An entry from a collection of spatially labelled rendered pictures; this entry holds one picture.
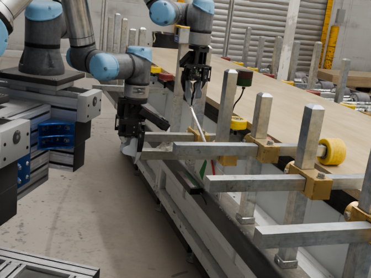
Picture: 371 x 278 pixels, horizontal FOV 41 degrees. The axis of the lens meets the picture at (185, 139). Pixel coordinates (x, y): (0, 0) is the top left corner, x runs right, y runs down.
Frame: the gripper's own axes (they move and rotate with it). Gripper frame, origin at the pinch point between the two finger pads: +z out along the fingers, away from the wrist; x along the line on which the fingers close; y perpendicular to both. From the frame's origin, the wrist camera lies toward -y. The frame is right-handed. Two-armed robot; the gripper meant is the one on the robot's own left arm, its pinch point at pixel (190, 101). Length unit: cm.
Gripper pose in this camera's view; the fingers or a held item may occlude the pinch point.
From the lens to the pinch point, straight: 175.9
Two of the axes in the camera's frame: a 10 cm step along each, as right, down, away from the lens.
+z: -1.1, 9.6, 2.7
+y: 3.1, 2.9, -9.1
